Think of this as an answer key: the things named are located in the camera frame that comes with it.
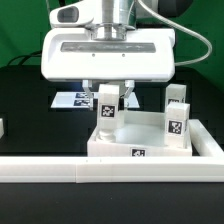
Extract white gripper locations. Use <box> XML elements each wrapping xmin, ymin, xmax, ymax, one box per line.
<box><xmin>41</xmin><ymin>3</ymin><xmax>175</xmax><ymax>109</ymax></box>

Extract white square table top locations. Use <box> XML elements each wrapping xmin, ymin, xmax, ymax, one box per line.
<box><xmin>87</xmin><ymin>111</ymin><xmax>192</xmax><ymax>157</ymax></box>

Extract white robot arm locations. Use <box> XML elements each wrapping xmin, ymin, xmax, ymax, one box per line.
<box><xmin>41</xmin><ymin>0</ymin><xmax>175</xmax><ymax>105</ymax></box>

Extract white marker sheet with tags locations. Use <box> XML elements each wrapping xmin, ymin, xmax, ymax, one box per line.
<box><xmin>51</xmin><ymin>92</ymin><xmax>140</xmax><ymax>109</ymax></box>

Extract white part at left edge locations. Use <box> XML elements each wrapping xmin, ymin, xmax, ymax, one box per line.
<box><xmin>0</xmin><ymin>118</ymin><xmax>4</xmax><ymax>139</ymax></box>

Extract white L-shaped obstacle fence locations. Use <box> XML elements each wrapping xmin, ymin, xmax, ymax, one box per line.
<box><xmin>0</xmin><ymin>119</ymin><xmax>224</xmax><ymax>183</ymax></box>

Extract black cable bundle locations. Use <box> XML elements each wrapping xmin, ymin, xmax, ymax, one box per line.
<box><xmin>6</xmin><ymin>49</ymin><xmax>44</xmax><ymax>67</ymax></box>

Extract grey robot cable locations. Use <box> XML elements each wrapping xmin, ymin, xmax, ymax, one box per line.
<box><xmin>136</xmin><ymin>0</ymin><xmax>214</xmax><ymax>67</ymax></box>

